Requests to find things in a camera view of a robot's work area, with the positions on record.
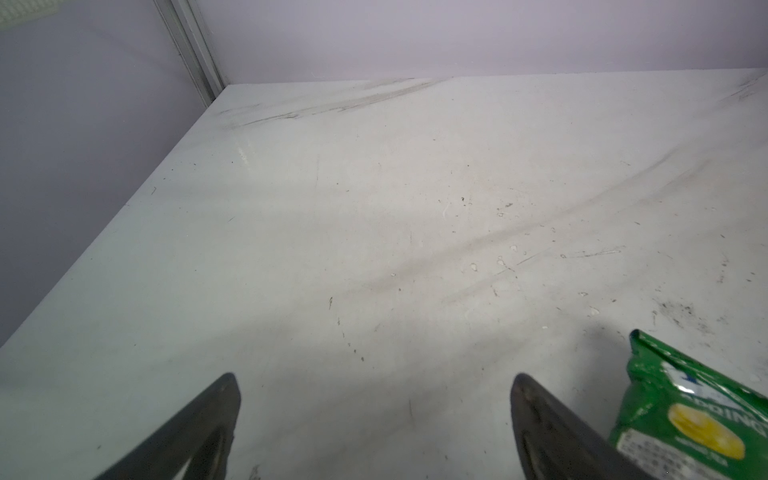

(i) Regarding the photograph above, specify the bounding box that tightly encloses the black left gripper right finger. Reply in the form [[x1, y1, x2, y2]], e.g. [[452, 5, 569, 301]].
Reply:
[[510, 373, 652, 480]]

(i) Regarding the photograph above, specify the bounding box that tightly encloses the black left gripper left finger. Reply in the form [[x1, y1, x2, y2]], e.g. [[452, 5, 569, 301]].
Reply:
[[98, 372, 241, 479]]

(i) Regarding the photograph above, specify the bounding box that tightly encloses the green candy bag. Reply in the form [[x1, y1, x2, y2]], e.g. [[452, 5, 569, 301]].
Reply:
[[609, 329, 767, 479]]

